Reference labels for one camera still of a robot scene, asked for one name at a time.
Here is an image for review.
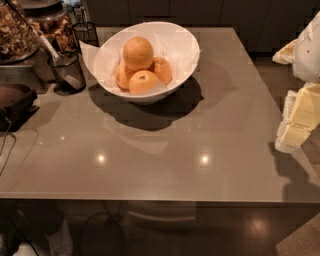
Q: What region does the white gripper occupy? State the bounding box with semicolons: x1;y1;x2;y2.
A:
272;12;320;153

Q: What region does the orange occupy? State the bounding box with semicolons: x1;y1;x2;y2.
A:
122;37;154;71
129;70;159;94
114;63;134;90
149;57;172;85

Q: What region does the white ceramic bowl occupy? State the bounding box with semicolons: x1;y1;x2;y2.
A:
93;21;201;105

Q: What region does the white paper liner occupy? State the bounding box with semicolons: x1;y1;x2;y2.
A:
78;27;203;97

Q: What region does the black mesh cup rear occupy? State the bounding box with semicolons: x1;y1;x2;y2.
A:
72;22;99;52

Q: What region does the black mesh cup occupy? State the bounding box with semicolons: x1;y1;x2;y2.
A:
47;51;86;94
72;22;99;52

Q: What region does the black mesh cup front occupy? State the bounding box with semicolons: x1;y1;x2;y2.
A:
47;51;86;94

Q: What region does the metal scoop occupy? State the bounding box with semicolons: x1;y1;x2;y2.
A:
36;29;84;90

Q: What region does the dark brown tray appliance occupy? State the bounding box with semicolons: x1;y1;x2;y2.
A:
0;84;38;132

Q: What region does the large glass snack jar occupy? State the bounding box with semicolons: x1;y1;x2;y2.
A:
0;0;38;65

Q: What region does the black cable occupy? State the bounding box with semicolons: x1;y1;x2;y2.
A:
0;117;18;176

